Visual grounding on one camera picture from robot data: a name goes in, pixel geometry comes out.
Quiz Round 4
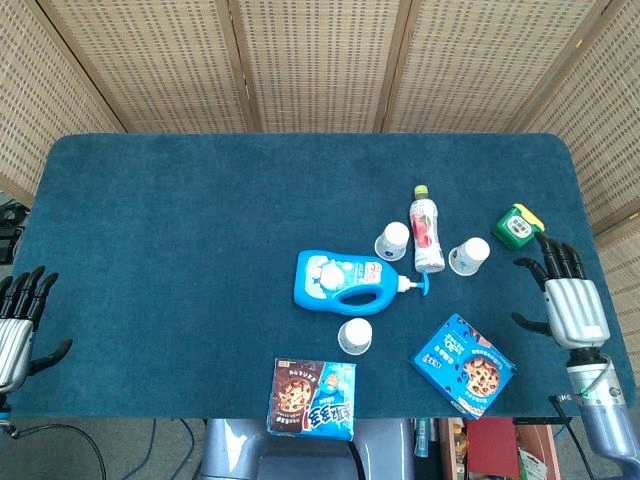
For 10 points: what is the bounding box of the black arm cable with plug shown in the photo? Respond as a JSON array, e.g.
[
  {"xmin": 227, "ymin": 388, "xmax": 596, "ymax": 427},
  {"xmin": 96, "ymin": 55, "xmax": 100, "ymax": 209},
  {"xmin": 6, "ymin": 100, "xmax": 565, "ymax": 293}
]
[{"xmin": 548, "ymin": 393, "xmax": 591, "ymax": 480}]

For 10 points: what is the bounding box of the thin blue floor cable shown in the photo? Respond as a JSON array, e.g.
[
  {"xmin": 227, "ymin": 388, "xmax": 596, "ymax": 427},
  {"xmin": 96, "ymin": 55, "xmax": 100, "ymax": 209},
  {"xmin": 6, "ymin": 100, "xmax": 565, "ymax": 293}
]
[{"xmin": 134, "ymin": 418, "xmax": 157, "ymax": 480}]

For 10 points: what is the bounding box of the blue pump detergent bottle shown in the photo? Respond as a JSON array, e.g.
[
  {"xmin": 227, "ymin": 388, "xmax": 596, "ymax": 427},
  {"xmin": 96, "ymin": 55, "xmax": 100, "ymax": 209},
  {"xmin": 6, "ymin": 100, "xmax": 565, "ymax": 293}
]
[{"xmin": 292, "ymin": 248, "xmax": 432, "ymax": 317}]

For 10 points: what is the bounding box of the thin black floor cable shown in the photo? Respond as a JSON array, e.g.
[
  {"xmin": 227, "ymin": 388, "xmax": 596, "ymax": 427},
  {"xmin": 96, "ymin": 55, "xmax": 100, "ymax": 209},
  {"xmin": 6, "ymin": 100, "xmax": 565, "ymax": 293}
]
[{"xmin": 9, "ymin": 422, "xmax": 109, "ymax": 480}]

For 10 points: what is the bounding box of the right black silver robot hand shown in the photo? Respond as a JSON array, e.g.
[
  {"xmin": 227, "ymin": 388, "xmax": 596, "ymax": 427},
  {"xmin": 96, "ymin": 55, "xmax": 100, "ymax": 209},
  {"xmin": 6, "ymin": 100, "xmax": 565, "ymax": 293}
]
[{"xmin": 510, "ymin": 232, "xmax": 612, "ymax": 349}]

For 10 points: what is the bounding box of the brown and blue cookie box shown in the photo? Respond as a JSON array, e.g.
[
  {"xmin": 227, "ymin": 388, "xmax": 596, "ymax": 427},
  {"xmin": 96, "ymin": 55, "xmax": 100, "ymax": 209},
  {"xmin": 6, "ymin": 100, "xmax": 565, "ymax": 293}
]
[{"xmin": 265, "ymin": 357, "xmax": 358, "ymax": 442}]

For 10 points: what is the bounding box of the red cardboard box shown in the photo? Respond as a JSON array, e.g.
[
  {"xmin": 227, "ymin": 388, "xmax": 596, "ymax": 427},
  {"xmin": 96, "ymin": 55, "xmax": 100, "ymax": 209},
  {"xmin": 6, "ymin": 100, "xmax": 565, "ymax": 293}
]
[{"xmin": 467, "ymin": 418, "xmax": 521, "ymax": 480}]

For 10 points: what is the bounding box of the grey-blue robot torso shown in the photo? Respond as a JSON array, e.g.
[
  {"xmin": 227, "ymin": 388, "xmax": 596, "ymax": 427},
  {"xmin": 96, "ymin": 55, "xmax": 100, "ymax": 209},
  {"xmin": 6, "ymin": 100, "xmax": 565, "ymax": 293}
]
[{"xmin": 199, "ymin": 418, "xmax": 416, "ymax": 480}]

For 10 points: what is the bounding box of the dark blue carpet mat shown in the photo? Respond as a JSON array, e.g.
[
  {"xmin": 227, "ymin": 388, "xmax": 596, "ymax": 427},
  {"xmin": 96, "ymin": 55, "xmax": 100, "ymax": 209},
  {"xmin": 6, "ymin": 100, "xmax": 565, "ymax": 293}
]
[{"xmin": 9, "ymin": 132, "xmax": 637, "ymax": 420}]

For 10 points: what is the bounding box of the orange brown storage crate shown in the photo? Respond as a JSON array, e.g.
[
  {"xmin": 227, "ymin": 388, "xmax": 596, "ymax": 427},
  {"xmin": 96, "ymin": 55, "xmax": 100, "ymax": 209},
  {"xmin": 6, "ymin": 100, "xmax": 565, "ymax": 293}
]
[{"xmin": 439, "ymin": 418, "xmax": 561, "ymax": 480}]

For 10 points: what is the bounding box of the woven rattan folding screen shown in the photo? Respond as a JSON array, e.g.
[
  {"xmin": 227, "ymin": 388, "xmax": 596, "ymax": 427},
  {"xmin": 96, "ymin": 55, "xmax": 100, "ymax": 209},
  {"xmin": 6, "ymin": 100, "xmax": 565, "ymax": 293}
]
[{"xmin": 0, "ymin": 0, "xmax": 640, "ymax": 386}]

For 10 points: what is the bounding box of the black electronic equipment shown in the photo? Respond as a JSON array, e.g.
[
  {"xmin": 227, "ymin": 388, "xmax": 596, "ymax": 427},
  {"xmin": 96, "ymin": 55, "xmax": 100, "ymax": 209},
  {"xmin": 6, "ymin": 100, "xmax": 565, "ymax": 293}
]
[{"xmin": 0, "ymin": 199, "xmax": 26, "ymax": 265}]

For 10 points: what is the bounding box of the green box yellow lid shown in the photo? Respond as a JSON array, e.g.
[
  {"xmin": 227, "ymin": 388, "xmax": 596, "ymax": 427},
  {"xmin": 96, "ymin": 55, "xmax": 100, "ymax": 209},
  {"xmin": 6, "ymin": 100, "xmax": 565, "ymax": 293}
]
[{"xmin": 491, "ymin": 202, "xmax": 546, "ymax": 250}]

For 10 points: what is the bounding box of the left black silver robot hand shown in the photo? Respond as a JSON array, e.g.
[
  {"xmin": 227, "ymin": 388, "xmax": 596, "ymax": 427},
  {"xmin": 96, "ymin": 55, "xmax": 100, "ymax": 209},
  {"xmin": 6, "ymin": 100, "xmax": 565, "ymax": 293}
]
[{"xmin": 0, "ymin": 265, "xmax": 74, "ymax": 394}]

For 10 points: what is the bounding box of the white floral paper cup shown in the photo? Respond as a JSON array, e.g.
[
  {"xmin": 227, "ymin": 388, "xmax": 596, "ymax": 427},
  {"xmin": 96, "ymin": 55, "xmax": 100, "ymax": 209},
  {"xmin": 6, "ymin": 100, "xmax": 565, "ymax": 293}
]
[
  {"xmin": 337, "ymin": 317, "xmax": 374, "ymax": 356},
  {"xmin": 447, "ymin": 236, "xmax": 491, "ymax": 277},
  {"xmin": 373, "ymin": 221, "xmax": 411, "ymax": 262}
]

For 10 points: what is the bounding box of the pink juice bottle green cap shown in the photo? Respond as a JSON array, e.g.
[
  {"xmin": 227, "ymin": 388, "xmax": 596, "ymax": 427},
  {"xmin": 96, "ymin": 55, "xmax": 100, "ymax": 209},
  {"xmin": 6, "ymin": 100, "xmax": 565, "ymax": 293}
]
[{"xmin": 408, "ymin": 184, "xmax": 446, "ymax": 274}]

